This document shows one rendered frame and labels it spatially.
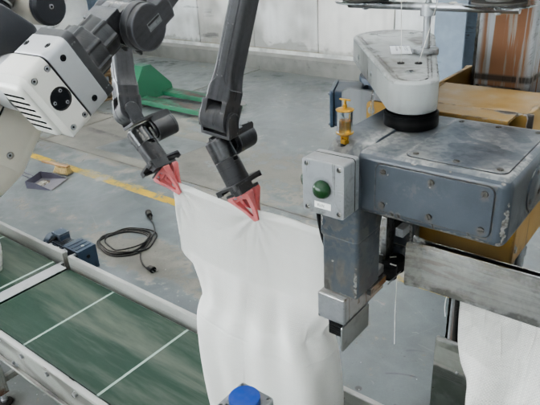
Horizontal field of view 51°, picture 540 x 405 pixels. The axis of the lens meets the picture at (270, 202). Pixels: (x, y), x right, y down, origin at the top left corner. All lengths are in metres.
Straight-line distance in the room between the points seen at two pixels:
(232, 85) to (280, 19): 6.28
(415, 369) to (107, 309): 1.25
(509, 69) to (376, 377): 1.50
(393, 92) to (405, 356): 1.74
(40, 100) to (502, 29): 0.88
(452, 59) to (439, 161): 5.12
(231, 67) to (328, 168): 0.44
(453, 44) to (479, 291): 4.94
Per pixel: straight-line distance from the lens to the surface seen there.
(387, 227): 1.12
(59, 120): 0.91
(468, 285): 1.08
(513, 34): 1.27
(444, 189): 0.83
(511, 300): 1.07
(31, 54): 0.92
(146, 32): 0.99
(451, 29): 5.91
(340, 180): 0.85
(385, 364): 2.51
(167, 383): 1.91
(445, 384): 1.54
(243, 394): 1.14
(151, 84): 6.57
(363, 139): 0.93
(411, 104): 0.95
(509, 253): 1.18
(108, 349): 2.09
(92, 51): 0.94
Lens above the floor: 1.64
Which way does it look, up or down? 25 degrees down
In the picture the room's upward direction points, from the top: 3 degrees counter-clockwise
